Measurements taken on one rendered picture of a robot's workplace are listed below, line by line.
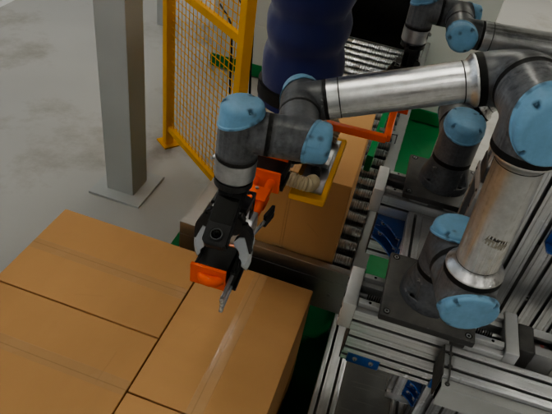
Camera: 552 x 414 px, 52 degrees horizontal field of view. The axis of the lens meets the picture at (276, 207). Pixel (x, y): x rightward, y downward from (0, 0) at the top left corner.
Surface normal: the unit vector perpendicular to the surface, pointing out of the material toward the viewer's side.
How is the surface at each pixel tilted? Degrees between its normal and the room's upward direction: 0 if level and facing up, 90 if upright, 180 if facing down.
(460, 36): 90
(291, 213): 90
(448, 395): 90
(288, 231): 90
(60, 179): 0
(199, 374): 0
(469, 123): 8
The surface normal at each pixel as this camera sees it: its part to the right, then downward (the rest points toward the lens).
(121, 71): -0.31, 0.58
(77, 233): 0.13, -0.76
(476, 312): -0.07, 0.73
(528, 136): -0.05, 0.53
